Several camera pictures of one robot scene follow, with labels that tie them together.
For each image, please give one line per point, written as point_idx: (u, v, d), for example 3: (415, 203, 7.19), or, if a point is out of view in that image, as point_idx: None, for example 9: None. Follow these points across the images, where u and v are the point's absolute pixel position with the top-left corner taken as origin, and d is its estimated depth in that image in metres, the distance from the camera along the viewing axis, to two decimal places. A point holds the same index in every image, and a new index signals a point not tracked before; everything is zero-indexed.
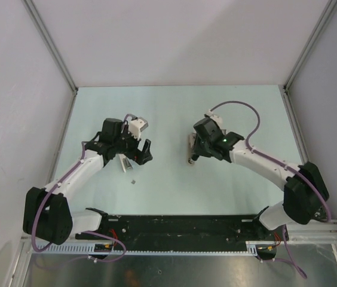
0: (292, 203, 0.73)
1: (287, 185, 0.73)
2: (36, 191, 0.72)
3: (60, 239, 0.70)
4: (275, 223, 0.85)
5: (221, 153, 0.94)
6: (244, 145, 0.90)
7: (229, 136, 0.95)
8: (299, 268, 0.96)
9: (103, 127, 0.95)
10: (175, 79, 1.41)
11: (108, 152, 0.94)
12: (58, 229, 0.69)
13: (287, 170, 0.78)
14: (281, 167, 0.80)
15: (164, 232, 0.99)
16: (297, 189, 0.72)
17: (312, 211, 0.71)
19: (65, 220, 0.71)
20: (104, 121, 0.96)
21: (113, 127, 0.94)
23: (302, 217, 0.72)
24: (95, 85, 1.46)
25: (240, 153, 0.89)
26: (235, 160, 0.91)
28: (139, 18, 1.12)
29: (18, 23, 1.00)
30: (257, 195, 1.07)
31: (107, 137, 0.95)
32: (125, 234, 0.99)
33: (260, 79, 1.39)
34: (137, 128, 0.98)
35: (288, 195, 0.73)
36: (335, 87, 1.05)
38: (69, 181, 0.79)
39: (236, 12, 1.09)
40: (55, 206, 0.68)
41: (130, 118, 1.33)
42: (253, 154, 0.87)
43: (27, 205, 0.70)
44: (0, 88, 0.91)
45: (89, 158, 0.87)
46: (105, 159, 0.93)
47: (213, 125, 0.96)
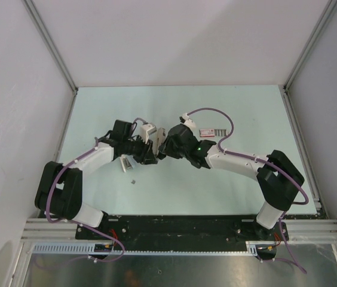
0: (267, 192, 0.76)
1: (260, 176, 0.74)
2: (53, 164, 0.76)
3: (69, 214, 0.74)
4: (272, 219, 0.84)
5: (198, 162, 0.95)
6: (217, 148, 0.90)
7: (203, 143, 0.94)
8: (301, 268, 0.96)
9: (115, 125, 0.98)
10: (175, 80, 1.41)
11: (118, 149, 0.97)
12: (70, 202, 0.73)
13: (257, 162, 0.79)
14: (251, 160, 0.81)
15: (164, 232, 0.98)
16: (271, 178, 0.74)
17: (290, 197, 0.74)
19: (76, 198, 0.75)
20: (115, 121, 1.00)
21: (123, 126, 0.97)
23: (282, 203, 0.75)
24: (96, 85, 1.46)
25: (214, 156, 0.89)
26: (212, 165, 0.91)
28: (140, 18, 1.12)
29: (17, 23, 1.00)
30: (256, 195, 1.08)
31: (117, 136, 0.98)
32: (125, 234, 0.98)
33: (260, 79, 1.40)
34: (146, 131, 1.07)
35: (263, 185, 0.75)
36: (335, 87, 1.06)
38: (84, 160, 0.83)
39: (237, 13, 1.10)
40: (71, 179, 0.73)
41: (140, 122, 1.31)
42: (225, 155, 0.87)
43: (44, 177, 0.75)
44: None
45: (102, 146, 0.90)
46: (115, 154, 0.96)
47: (187, 133, 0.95)
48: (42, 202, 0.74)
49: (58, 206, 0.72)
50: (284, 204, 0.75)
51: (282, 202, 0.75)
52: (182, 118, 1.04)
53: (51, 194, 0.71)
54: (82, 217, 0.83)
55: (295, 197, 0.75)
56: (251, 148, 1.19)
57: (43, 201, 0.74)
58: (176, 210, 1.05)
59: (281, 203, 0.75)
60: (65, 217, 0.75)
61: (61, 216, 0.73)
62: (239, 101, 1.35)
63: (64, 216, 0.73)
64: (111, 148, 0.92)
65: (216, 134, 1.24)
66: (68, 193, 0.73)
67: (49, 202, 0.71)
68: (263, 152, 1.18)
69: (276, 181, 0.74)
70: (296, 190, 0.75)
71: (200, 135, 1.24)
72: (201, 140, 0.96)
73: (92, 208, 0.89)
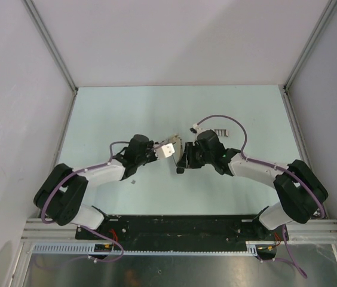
0: (285, 201, 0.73)
1: (277, 182, 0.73)
2: (63, 167, 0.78)
3: (63, 219, 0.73)
4: (275, 222, 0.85)
5: (222, 168, 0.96)
6: (240, 155, 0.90)
7: (227, 150, 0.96)
8: (299, 268, 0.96)
9: (132, 140, 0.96)
10: (176, 80, 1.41)
11: (128, 170, 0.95)
12: (66, 208, 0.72)
13: (277, 170, 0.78)
14: (271, 168, 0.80)
15: (164, 232, 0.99)
16: (288, 188, 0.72)
17: (309, 211, 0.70)
19: (74, 205, 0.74)
20: (135, 135, 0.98)
21: (139, 146, 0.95)
23: (300, 216, 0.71)
24: (96, 85, 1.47)
25: (236, 163, 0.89)
26: (235, 172, 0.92)
28: (139, 18, 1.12)
29: (18, 24, 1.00)
30: (256, 195, 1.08)
31: (131, 153, 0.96)
32: (125, 234, 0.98)
33: (260, 79, 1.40)
34: (164, 155, 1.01)
35: (280, 192, 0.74)
36: (336, 87, 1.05)
38: (94, 172, 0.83)
39: (237, 13, 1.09)
40: (75, 185, 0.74)
41: (143, 123, 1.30)
42: (247, 162, 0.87)
43: (51, 177, 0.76)
44: (0, 88, 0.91)
45: (115, 164, 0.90)
46: (125, 175, 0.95)
47: (216, 139, 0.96)
48: (40, 201, 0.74)
49: (55, 208, 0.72)
50: (303, 217, 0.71)
51: (302, 214, 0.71)
52: (193, 128, 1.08)
53: (52, 195, 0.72)
54: (82, 219, 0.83)
55: (315, 211, 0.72)
56: (251, 148, 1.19)
57: (42, 201, 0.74)
58: (176, 210, 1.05)
59: (299, 215, 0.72)
60: (57, 222, 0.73)
61: (55, 220, 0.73)
62: (239, 101, 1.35)
63: (57, 221, 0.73)
64: (122, 168, 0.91)
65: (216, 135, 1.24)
66: (67, 199, 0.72)
67: (48, 203, 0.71)
68: (263, 152, 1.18)
69: (296, 193, 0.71)
70: (317, 205, 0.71)
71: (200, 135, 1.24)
72: (227, 149, 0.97)
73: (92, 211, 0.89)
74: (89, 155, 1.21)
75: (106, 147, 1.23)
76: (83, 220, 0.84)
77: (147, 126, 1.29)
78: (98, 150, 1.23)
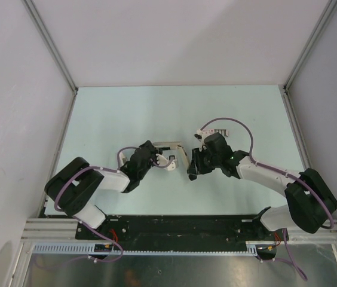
0: (294, 209, 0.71)
1: (288, 191, 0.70)
2: (82, 161, 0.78)
3: (72, 209, 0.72)
4: (278, 224, 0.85)
5: (229, 171, 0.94)
6: (248, 159, 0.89)
7: (236, 153, 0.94)
8: (298, 269, 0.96)
9: (132, 155, 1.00)
10: (175, 80, 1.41)
11: (130, 185, 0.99)
12: (78, 198, 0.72)
13: (288, 177, 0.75)
14: (282, 174, 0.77)
15: (164, 232, 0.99)
16: (300, 195, 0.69)
17: (318, 220, 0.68)
19: (86, 197, 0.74)
20: (137, 149, 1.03)
21: (140, 162, 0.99)
23: (309, 225, 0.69)
24: (96, 85, 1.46)
25: (245, 167, 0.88)
26: (242, 176, 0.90)
28: (139, 18, 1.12)
29: (18, 24, 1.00)
30: (257, 196, 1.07)
31: (132, 168, 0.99)
32: (125, 234, 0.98)
33: (260, 79, 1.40)
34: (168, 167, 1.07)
35: (290, 200, 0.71)
36: None
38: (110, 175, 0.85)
39: (236, 13, 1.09)
40: (92, 178, 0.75)
41: (143, 124, 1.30)
42: (256, 167, 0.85)
43: (68, 166, 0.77)
44: (0, 88, 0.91)
45: (123, 173, 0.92)
46: (126, 190, 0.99)
47: (222, 141, 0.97)
48: (54, 186, 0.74)
49: (67, 196, 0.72)
50: (312, 227, 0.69)
51: (311, 224, 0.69)
52: (198, 134, 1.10)
53: (69, 182, 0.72)
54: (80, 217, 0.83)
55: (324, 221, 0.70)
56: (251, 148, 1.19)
57: (56, 188, 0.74)
58: (176, 210, 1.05)
59: (308, 225, 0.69)
60: (66, 211, 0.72)
61: (63, 208, 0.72)
62: (239, 101, 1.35)
63: (64, 210, 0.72)
64: (128, 181, 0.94)
65: None
66: (82, 189, 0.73)
67: (64, 189, 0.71)
68: (263, 152, 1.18)
69: (306, 201, 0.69)
70: (327, 214, 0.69)
71: None
72: (235, 150, 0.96)
73: (96, 211, 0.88)
74: (90, 155, 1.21)
75: (106, 147, 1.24)
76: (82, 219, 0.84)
77: (147, 126, 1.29)
78: (98, 150, 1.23)
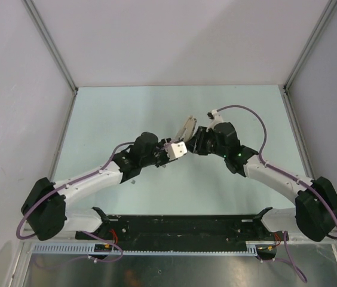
0: (303, 218, 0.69)
1: (297, 200, 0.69)
2: (46, 183, 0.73)
3: (43, 235, 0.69)
4: (277, 227, 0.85)
5: (235, 167, 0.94)
6: (257, 159, 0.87)
7: (244, 150, 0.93)
8: (296, 268, 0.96)
9: (138, 139, 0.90)
10: (175, 80, 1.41)
11: (131, 171, 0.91)
12: (44, 225, 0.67)
13: (300, 184, 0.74)
14: (293, 181, 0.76)
15: (164, 232, 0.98)
16: (310, 204, 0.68)
17: (325, 230, 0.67)
19: (55, 223, 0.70)
20: (143, 133, 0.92)
21: (144, 149, 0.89)
23: (315, 235, 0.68)
24: (95, 85, 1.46)
25: (253, 167, 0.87)
26: (248, 174, 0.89)
28: (139, 18, 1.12)
29: (18, 24, 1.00)
30: (257, 197, 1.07)
31: (136, 154, 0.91)
32: (125, 234, 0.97)
33: (260, 79, 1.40)
34: (174, 152, 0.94)
35: (299, 208, 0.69)
36: None
38: (77, 186, 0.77)
39: (236, 13, 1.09)
40: (53, 205, 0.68)
41: (143, 124, 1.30)
42: (265, 168, 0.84)
43: (33, 191, 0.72)
44: (0, 88, 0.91)
45: (108, 170, 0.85)
46: (125, 176, 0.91)
47: (234, 135, 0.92)
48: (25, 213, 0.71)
49: (34, 224, 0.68)
50: (318, 236, 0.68)
51: (318, 234, 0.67)
52: (210, 113, 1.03)
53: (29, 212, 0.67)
54: (70, 228, 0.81)
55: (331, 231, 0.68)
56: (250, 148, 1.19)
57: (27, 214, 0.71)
58: (177, 210, 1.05)
59: (315, 234, 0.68)
60: (37, 236, 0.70)
61: (35, 234, 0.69)
62: (239, 101, 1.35)
63: (37, 236, 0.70)
64: (119, 173, 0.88)
65: None
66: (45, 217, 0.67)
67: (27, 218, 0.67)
68: (264, 153, 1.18)
69: (316, 210, 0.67)
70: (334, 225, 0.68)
71: None
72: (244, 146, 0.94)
73: (86, 217, 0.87)
74: (89, 155, 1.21)
75: (106, 147, 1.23)
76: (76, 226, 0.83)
77: (147, 126, 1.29)
78: (98, 151, 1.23)
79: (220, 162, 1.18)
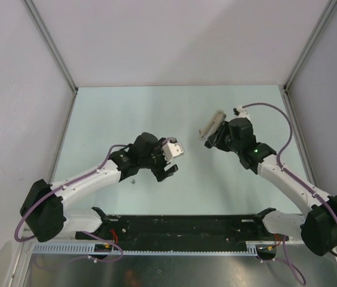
0: (311, 231, 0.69)
1: (311, 213, 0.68)
2: (42, 185, 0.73)
3: (43, 236, 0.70)
4: (276, 227, 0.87)
5: (248, 162, 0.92)
6: (275, 160, 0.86)
7: (260, 146, 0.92)
8: (293, 266, 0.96)
9: (138, 137, 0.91)
10: (175, 80, 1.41)
11: (128, 170, 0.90)
12: (44, 226, 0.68)
13: (315, 198, 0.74)
14: (309, 192, 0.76)
15: (164, 232, 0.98)
16: (322, 222, 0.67)
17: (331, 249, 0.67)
19: (55, 223, 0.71)
20: (143, 133, 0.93)
21: (143, 147, 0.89)
23: (319, 250, 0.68)
24: (95, 85, 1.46)
25: (269, 167, 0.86)
26: (261, 173, 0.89)
28: (139, 18, 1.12)
29: (18, 24, 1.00)
30: (257, 197, 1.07)
31: (135, 152, 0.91)
32: (125, 234, 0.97)
33: (260, 79, 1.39)
34: (171, 153, 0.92)
35: (310, 222, 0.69)
36: None
38: (74, 187, 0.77)
39: (236, 12, 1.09)
40: (52, 205, 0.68)
41: (143, 124, 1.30)
42: (281, 171, 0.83)
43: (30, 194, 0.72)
44: (0, 88, 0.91)
45: (106, 168, 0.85)
46: (122, 175, 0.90)
47: (250, 130, 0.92)
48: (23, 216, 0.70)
49: (33, 225, 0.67)
50: (322, 252, 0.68)
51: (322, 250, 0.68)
52: (236, 110, 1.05)
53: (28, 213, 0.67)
54: (72, 228, 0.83)
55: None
56: None
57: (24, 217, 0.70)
58: (177, 209, 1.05)
59: (319, 250, 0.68)
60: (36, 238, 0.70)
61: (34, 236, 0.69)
62: (239, 101, 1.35)
63: (36, 238, 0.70)
64: (116, 172, 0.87)
65: None
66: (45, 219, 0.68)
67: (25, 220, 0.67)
68: None
69: (327, 228, 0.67)
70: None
71: None
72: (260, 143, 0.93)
73: (87, 218, 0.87)
74: (89, 155, 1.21)
75: (106, 147, 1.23)
76: (74, 226, 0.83)
77: (147, 126, 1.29)
78: (98, 151, 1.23)
79: (220, 162, 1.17)
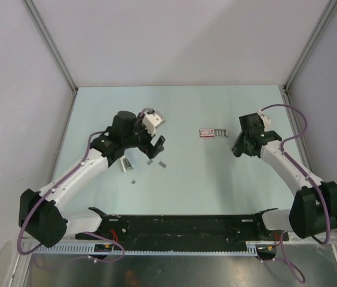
0: (296, 212, 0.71)
1: (299, 193, 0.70)
2: (30, 193, 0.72)
3: (50, 241, 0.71)
4: (273, 225, 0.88)
5: (253, 146, 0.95)
6: (278, 144, 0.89)
7: (268, 133, 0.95)
8: (291, 265, 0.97)
9: (115, 119, 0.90)
10: (176, 80, 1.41)
11: (115, 153, 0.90)
12: (48, 232, 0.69)
13: (308, 180, 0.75)
14: (303, 175, 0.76)
15: (164, 232, 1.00)
16: (309, 203, 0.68)
17: (313, 231, 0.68)
19: (57, 226, 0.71)
20: (115, 116, 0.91)
21: (123, 125, 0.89)
23: (302, 231, 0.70)
24: (95, 84, 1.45)
25: (270, 150, 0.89)
26: (263, 156, 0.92)
28: (139, 18, 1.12)
29: (18, 24, 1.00)
30: (257, 197, 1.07)
31: (117, 133, 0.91)
32: (125, 234, 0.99)
33: (260, 79, 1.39)
34: (152, 125, 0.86)
35: (297, 202, 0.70)
36: None
38: (64, 186, 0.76)
39: (236, 12, 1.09)
40: (45, 211, 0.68)
41: None
42: (282, 155, 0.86)
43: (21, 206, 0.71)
44: None
45: (91, 159, 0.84)
46: (110, 159, 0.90)
47: (257, 120, 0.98)
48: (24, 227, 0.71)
49: (37, 233, 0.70)
50: (304, 233, 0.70)
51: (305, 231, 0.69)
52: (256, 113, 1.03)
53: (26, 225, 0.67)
54: (75, 229, 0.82)
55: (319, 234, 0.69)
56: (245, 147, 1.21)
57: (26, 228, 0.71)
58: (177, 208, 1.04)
59: (302, 231, 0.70)
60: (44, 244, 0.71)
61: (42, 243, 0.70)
62: (239, 101, 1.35)
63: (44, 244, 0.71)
64: (103, 159, 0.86)
65: (216, 134, 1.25)
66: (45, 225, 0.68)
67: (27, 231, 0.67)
68: None
69: (312, 210, 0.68)
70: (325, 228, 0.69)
71: (200, 135, 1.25)
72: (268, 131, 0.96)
73: (85, 217, 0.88)
74: None
75: None
76: (76, 228, 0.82)
77: None
78: None
79: (220, 162, 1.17)
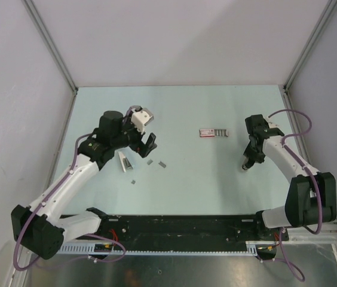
0: (291, 198, 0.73)
1: (294, 179, 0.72)
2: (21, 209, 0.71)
3: (48, 253, 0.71)
4: (272, 222, 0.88)
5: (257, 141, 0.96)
6: (278, 139, 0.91)
7: (272, 129, 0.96)
8: (291, 264, 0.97)
9: (100, 121, 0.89)
10: (175, 80, 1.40)
11: (104, 155, 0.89)
12: (43, 246, 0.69)
13: (304, 169, 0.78)
14: (300, 165, 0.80)
15: (164, 232, 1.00)
16: (302, 189, 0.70)
17: (305, 217, 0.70)
19: (52, 239, 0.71)
20: (101, 117, 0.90)
21: (110, 127, 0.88)
23: (294, 217, 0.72)
24: (95, 84, 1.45)
25: (271, 143, 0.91)
26: (264, 149, 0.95)
28: (139, 18, 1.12)
29: (18, 24, 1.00)
30: (257, 197, 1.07)
31: (103, 136, 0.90)
32: (125, 234, 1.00)
33: (260, 79, 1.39)
34: (141, 124, 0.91)
35: (291, 188, 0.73)
36: None
38: (54, 199, 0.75)
39: (236, 12, 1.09)
40: (38, 226, 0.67)
41: None
42: (281, 148, 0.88)
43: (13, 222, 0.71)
44: (0, 88, 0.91)
45: (79, 166, 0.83)
46: (101, 162, 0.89)
47: (262, 119, 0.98)
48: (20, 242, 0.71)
49: (34, 247, 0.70)
50: (296, 219, 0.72)
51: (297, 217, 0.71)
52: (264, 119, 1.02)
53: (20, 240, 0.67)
54: (76, 233, 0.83)
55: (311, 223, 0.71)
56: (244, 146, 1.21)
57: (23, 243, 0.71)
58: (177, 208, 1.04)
59: (294, 216, 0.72)
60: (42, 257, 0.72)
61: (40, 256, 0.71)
62: (239, 100, 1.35)
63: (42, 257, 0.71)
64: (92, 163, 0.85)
65: (217, 134, 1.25)
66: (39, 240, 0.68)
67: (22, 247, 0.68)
68: None
69: (305, 196, 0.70)
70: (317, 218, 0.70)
71: (200, 135, 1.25)
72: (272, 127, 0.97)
73: (85, 220, 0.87)
74: None
75: None
76: (74, 233, 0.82)
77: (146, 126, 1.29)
78: None
79: (220, 162, 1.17)
